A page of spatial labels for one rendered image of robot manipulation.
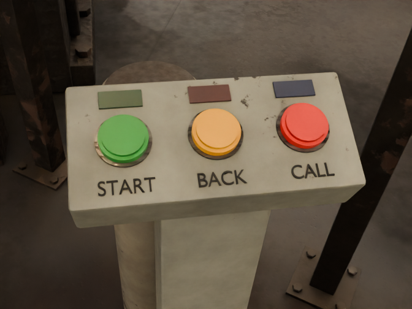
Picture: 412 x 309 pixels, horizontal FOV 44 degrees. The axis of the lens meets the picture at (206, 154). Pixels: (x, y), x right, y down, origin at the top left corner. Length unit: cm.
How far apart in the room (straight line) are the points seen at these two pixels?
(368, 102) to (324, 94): 102
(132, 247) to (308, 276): 44
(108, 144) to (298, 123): 16
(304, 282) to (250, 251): 55
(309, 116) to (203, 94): 9
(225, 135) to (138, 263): 39
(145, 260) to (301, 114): 39
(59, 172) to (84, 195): 81
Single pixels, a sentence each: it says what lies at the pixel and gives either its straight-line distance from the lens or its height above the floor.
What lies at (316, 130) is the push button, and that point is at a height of 61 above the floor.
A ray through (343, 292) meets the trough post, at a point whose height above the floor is 1.
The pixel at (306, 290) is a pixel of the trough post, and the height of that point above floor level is 1.
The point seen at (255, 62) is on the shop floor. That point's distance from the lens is 153.
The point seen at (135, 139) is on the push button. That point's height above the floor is 61.
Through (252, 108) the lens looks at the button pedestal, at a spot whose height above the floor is 61.
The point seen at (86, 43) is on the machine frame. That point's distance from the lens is 147.
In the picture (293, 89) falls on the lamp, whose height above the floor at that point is 61.
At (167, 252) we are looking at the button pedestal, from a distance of 49.
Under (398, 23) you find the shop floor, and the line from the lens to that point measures 186.
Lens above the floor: 89
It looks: 46 degrees down
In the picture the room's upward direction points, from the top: 5 degrees clockwise
